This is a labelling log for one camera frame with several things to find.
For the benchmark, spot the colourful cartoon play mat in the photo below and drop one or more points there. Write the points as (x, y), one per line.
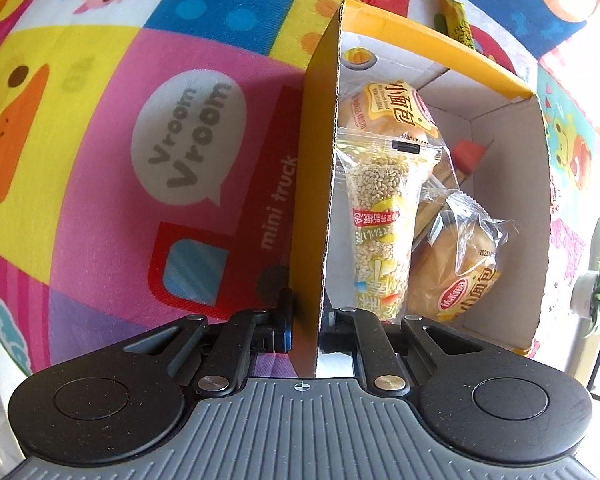
(105, 210)

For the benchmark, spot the bread bun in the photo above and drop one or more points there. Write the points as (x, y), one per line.
(455, 270)
(380, 107)

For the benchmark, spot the yellow cardboard box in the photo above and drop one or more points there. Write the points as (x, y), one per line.
(310, 200)

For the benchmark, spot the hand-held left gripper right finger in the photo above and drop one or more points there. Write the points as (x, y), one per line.
(337, 332)

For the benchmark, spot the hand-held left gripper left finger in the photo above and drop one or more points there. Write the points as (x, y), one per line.
(286, 342)

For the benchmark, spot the clear grain bar packet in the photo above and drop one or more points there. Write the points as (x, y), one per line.
(380, 220)

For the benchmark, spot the white plant pot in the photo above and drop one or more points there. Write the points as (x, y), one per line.
(582, 297)

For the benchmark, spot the yellow snack packet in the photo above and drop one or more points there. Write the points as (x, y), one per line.
(455, 22)

